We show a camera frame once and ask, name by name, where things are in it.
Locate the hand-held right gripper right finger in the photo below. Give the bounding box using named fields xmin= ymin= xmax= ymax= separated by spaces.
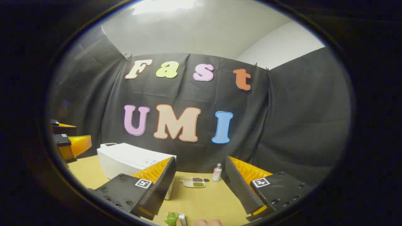
xmin=225 ymin=156 xmax=314 ymax=222

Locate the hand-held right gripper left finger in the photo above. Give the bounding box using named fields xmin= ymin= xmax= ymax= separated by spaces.
xmin=87 ymin=156 xmax=177 ymax=221

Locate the lettuce and bread sandwich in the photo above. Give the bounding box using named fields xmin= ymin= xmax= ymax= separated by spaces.
xmin=164 ymin=212 xmax=180 ymax=226

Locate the white microwave oven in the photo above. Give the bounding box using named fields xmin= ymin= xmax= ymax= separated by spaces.
xmin=97 ymin=143 xmax=177 ymax=200

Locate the small bottle with pink label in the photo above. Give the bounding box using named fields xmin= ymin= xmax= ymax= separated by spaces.
xmin=212 ymin=163 xmax=223 ymax=182

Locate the white divided dish with beans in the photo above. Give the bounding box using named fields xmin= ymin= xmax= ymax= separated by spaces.
xmin=183 ymin=177 xmax=206 ymax=188

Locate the black backdrop cloth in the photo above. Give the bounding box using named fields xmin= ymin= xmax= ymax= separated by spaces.
xmin=47 ymin=27 xmax=351 ymax=186

